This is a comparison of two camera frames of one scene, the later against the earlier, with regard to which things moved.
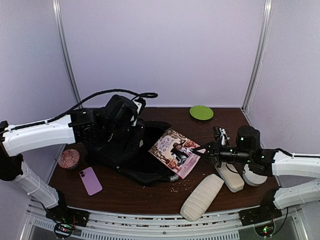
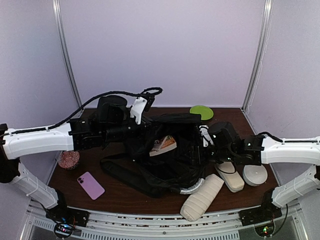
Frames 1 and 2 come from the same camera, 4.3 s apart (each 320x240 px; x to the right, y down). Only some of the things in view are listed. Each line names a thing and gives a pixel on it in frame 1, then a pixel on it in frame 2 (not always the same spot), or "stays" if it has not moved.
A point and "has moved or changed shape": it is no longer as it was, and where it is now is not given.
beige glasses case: [233, 180] stays
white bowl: [252, 178] stays
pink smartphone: [90, 181] has moved or changed shape
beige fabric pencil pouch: [196, 204] stays
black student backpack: [129, 157] has moved or changed shape
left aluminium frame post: [56, 7] stays
